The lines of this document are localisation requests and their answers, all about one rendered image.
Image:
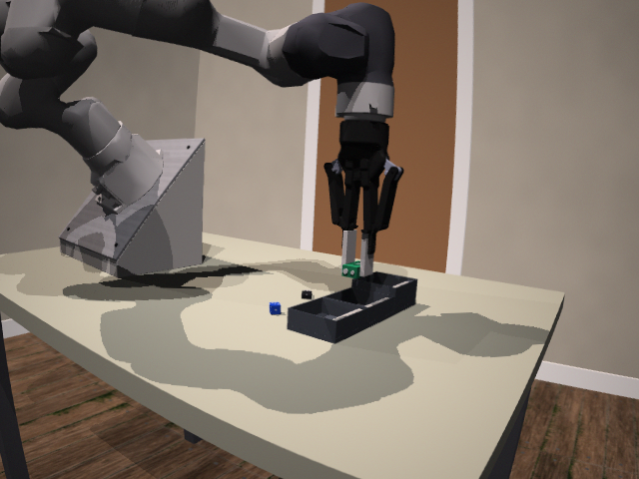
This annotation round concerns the green nine-volt battery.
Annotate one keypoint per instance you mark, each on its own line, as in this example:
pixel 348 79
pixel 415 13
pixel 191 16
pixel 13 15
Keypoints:
pixel 351 269

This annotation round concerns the black rack of bins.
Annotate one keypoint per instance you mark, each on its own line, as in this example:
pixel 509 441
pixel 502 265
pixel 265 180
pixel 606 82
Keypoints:
pixel 342 320

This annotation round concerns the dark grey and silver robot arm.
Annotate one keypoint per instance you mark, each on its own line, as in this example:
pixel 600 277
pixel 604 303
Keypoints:
pixel 354 45

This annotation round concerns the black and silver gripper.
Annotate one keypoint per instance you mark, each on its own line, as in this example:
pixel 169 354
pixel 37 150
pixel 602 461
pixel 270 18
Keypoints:
pixel 368 142

